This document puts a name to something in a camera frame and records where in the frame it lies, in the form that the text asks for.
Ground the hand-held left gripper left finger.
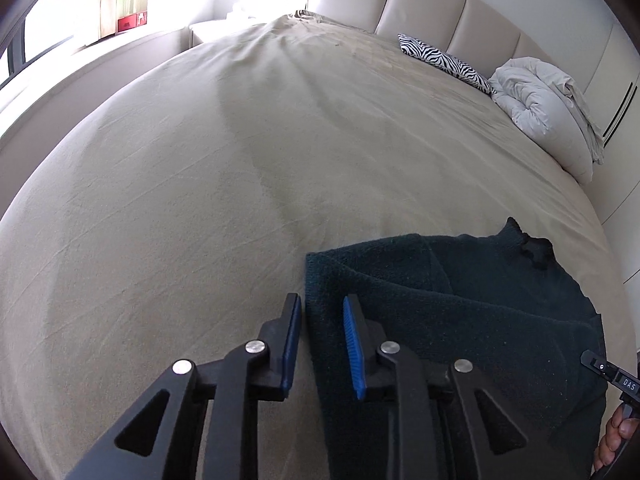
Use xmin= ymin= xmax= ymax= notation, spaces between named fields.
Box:
xmin=65 ymin=292 xmax=303 ymax=480

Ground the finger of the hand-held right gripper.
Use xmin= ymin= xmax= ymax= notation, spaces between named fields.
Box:
xmin=580 ymin=350 xmax=610 ymax=380

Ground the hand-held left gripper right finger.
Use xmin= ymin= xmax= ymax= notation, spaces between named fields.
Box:
xmin=341 ymin=294 xmax=586 ymax=480

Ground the dark green knit sweater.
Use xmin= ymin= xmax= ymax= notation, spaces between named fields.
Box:
xmin=305 ymin=216 xmax=608 ymax=480

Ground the person's right hand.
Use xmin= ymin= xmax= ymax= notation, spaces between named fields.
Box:
xmin=592 ymin=402 xmax=640 ymax=478

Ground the bed with beige sheet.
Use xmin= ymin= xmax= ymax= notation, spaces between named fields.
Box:
xmin=0 ymin=10 xmax=631 ymax=480

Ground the white wardrobe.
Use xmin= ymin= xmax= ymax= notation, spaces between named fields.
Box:
xmin=582 ymin=25 xmax=640 ymax=281

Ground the folded white duvet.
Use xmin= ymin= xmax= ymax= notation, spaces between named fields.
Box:
xmin=489 ymin=57 xmax=606 ymax=184

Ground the zebra print pillow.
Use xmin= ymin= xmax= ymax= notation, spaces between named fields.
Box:
xmin=397 ymin=34 xmax=496 ymax=96

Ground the white nightstand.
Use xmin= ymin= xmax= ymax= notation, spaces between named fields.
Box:
xmin=189 ymin=19 xmax=261 ymax=48

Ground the white window ledge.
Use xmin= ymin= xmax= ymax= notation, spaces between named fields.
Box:
xmin=0 ymin=27 xmax=193 ymax=161

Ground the beige padded headboard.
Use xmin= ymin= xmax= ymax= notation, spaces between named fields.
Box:
xmin=300 ymin=0 xmax=613 ymax=91

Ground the red box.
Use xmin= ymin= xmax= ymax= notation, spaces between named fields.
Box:
xmin=116 ymin=11 xmax=151 ymax=33

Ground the window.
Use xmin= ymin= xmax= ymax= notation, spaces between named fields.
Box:
xmin=0 ymin=0 xmax=81 ymax=91

